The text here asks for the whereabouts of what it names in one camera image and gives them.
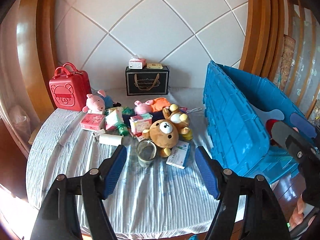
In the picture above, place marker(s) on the person right hand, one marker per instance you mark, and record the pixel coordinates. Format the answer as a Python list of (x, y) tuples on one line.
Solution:
[(297, 216)]

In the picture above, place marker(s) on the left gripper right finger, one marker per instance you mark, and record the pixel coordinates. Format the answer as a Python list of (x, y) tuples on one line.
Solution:
[(224, 185)]

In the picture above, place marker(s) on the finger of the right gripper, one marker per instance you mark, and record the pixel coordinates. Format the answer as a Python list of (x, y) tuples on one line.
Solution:
[(303, 125), (289, 139)]

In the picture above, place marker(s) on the large brown bear plush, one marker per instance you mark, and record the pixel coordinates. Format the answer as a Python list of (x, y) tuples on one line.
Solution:
[(164, 135)]

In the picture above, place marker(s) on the pink pig plush blue shirt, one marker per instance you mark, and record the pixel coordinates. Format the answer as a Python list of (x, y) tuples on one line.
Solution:
[(99, 103)]

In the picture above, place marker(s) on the paracetamol tablets box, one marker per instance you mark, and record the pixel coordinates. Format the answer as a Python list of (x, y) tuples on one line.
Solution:
[(179, 155)]

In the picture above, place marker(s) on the pink pig plush orange shirt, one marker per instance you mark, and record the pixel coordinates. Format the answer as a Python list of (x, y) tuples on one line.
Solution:
[(150, 106)]

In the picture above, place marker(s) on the small brown bear plush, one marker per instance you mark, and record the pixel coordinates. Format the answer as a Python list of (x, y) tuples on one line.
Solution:
[(178, 118)]

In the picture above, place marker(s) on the pink white tissue box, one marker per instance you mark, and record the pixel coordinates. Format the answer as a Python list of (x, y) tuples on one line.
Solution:
[(136, 63)]

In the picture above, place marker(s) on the pig plush red dress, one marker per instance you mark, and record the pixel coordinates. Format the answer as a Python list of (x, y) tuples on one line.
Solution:
[(269, 124)]

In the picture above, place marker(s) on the white cardboard tube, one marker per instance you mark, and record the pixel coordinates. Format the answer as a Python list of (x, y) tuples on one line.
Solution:
[(110, 139)]

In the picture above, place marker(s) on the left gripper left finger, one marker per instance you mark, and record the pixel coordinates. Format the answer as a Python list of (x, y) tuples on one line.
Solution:
[(96, 185)]

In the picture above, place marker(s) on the green jar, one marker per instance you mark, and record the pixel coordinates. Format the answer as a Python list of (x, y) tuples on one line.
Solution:
[(122, 129)]

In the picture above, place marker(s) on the black gift bag box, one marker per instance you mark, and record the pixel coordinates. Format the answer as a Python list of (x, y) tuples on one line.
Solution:
[(147, 81)]

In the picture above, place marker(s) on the blue plastic storage crate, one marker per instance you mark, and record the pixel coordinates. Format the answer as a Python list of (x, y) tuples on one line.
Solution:
[(240, 139)]

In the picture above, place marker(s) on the teal pink tissue pack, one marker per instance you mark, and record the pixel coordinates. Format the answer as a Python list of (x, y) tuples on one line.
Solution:
[(113, 120)]

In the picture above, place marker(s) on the small barcode white box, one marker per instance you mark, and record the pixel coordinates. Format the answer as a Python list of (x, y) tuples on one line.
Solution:
[(97, 134)]

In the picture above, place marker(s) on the clear plastic bag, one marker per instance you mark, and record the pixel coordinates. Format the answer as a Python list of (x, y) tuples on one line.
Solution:
[(20, 121)]

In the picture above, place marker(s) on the white plastic clip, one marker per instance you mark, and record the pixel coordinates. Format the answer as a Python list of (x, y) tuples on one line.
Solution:
[(194, 110)]

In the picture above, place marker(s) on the red piggy suitcase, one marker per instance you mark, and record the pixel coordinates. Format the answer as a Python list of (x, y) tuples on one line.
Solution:
[(69, 87)]

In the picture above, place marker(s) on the small yellow box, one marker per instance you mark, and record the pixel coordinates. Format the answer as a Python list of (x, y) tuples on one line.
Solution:
[(154, 66)]

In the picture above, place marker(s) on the pink flower tissue pack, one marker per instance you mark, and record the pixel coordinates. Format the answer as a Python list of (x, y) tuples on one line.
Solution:
[(93, 122)]

